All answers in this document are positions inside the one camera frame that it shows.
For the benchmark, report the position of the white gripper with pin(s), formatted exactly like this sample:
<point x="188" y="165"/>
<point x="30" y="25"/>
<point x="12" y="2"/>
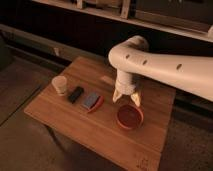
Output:
<point x="126" y="84"/>

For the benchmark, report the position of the white paper cup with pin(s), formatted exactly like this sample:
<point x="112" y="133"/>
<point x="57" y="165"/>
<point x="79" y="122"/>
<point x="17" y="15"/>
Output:
<point x="60" y="85"/>

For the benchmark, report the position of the red round bowl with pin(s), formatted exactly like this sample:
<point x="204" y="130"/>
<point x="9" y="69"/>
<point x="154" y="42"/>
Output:
<point x="129" y="117"/>

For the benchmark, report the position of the wooden table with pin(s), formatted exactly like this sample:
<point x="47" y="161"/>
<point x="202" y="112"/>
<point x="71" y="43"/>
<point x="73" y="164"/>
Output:
<point x="134" y="150"/>

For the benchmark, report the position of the white wall outlet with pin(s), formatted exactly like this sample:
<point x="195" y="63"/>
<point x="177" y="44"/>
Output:
<point x="57" y="51"/>

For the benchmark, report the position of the blue sponge on red tray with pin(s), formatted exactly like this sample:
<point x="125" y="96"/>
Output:
<point x="92" y="102"/>

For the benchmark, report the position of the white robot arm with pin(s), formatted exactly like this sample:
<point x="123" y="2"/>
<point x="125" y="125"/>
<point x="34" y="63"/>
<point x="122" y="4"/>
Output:
<point x="130" y="58"/>

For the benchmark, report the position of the black rectangular block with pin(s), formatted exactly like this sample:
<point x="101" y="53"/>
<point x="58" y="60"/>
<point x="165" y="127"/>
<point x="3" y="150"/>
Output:
<point x="75" y="94"/>

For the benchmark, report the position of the wooden wall shelf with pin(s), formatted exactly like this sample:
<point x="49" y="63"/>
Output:
<point x="190" y="18"/>

